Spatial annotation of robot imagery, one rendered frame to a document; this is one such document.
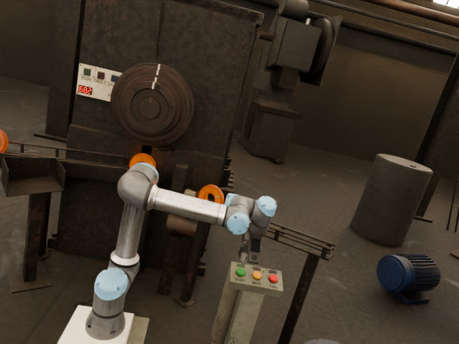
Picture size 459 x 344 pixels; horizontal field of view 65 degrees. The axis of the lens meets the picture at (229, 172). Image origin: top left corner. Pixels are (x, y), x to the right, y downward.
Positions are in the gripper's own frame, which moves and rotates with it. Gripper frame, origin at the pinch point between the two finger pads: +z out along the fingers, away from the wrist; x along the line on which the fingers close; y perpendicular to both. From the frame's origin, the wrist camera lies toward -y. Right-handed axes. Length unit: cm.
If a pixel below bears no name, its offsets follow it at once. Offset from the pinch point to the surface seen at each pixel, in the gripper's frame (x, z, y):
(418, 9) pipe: -324, -31, 658
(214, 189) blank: 16, 8, 54
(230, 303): -1.5, 32.6, 1.3
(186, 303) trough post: 16, 79, 27
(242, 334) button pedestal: -7.8, 32.8, -13.4
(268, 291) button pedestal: -12.9, 8.1, -5.5
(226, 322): -2.2, 43.1, -2.6
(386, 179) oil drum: -167, 70, 201
